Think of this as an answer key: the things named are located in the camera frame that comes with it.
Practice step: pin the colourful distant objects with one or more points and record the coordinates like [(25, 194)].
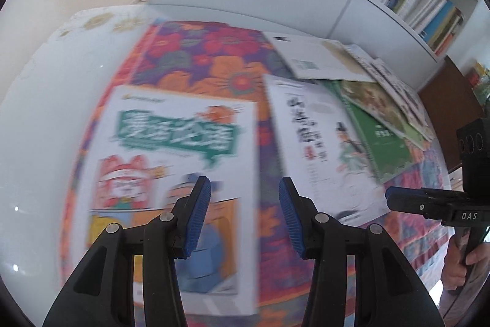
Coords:
[(480, 80)]

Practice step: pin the person's right hand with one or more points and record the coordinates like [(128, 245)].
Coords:
[(453, 265)]

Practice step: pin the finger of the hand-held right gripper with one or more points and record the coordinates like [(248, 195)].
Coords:
[(413, 202)]

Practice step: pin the brown wooden board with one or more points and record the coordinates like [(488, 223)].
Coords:
[(448, 108)]

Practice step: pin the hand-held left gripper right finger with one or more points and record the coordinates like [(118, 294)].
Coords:
[(293, 219)]

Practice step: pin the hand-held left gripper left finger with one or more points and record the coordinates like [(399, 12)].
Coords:
[(195, 219)]

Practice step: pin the light green illustrated book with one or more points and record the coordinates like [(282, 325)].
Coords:
[(382, 101)]

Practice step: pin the white book blue-robed figures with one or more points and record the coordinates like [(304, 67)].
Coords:
[(402, 93)]

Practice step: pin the cartoon book green title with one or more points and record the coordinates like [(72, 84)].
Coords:
[(153, 143)]

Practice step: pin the white book beige patch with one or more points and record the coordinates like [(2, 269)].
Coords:
[(306, 55)]

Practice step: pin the floral quilted blanket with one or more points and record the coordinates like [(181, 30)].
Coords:
[(191, 55)]

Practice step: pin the dark green book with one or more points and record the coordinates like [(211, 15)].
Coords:
[(382, 150)]

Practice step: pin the white book green-robed girl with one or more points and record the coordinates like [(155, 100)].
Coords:
[(306, 127)]

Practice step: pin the white floral table mat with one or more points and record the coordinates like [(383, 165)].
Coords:
[(97, 20)]

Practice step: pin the person's right forearm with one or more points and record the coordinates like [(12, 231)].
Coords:
[(451, 302)]

